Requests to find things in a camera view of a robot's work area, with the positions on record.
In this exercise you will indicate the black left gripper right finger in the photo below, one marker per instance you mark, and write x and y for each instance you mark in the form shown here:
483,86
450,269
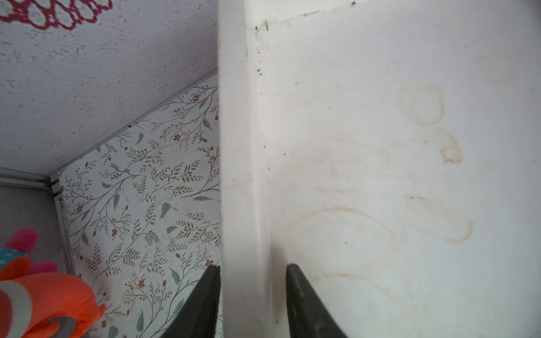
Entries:
307,315

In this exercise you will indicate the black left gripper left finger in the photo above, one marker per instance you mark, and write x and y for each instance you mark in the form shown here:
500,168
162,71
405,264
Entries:
197,318

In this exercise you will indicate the white plastic drawer cabinet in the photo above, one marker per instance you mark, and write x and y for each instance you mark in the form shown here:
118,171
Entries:
391,149

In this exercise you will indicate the orange shark plush toy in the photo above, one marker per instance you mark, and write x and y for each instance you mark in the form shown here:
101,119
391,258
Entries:
32,304

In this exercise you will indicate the pink eared white plush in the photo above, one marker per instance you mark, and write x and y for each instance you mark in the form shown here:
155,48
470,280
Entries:
16,256

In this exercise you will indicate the aluminium frame profile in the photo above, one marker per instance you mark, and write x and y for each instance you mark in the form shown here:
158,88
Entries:
30,200

